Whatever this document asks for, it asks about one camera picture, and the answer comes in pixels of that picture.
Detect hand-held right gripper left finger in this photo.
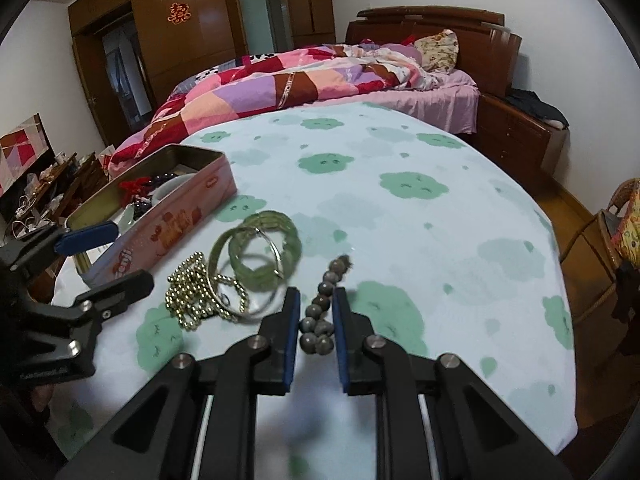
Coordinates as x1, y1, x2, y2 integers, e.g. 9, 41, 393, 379
52, 287, 302, 480

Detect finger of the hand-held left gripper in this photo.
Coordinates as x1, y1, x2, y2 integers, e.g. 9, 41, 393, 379
30, 269, 155, 322
0, 221, 120, 273

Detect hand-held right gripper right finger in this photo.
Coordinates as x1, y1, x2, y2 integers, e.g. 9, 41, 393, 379
332, 287, 576, 480

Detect grey-brown bead bracelet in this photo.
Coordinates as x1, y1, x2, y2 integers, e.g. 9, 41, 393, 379
298, 254, 354, 356

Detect green jade bangles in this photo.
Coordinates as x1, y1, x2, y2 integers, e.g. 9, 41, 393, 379
212, 226, 291, 322

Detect small green jade bangle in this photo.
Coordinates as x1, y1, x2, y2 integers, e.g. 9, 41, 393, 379
229, 251, 287, 292

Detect gold bead bracelet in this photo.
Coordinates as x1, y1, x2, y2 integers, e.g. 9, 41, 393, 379
164, 250, 251, 332

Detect purple bead bracelet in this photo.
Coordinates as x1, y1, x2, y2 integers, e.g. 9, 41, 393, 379
131, 174, 175, 212

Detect red knotted charm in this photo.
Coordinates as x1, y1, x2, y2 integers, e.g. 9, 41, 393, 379
119, 175, 154, 197

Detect pink tin box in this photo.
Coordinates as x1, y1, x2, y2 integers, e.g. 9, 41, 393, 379
65, 143, 239, 289

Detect segmented green jade bangle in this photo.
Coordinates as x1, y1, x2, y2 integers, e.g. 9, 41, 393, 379
244, 210, 303, 274

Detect person's left hand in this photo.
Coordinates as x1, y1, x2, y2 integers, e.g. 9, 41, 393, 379
27, 382, 57, 413

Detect wooden television cabinet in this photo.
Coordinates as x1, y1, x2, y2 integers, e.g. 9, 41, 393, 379
0, 152, 109, 242

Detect television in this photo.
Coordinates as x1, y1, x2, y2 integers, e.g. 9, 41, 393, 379
0, 113, 54, 197

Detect cloud printed tablecloth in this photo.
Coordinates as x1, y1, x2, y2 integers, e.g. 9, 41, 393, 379
50, 101, 579, 480

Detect wooden wardrobe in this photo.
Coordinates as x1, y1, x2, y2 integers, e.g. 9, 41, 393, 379
67, 0, 337, 147

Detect patchwork quilt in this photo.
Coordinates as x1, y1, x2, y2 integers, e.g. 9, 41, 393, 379
110, 42, 437, 167

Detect wooden nightstand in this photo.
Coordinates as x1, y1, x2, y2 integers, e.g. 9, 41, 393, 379
474, 92, 569, 197

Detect pink bed sheet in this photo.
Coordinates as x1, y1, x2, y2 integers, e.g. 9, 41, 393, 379
320, 69, 482, 136

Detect wicker chair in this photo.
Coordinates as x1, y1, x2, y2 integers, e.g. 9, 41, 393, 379
559, 177, 640, 328

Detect dark hanging cloth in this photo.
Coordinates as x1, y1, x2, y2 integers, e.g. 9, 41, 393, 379
612, 259, 640, 357

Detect dark clothes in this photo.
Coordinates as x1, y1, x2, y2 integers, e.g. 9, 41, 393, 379
504, 88, 570, 129

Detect floral pillow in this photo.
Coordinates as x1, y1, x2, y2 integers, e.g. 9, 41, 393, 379
413, 29, 460, 72

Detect colourful patterned cushion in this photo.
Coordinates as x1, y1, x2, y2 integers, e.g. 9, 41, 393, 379
612, 202, 640, 262

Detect wooden bed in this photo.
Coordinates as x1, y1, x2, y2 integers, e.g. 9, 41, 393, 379
112, 6, 522, 136

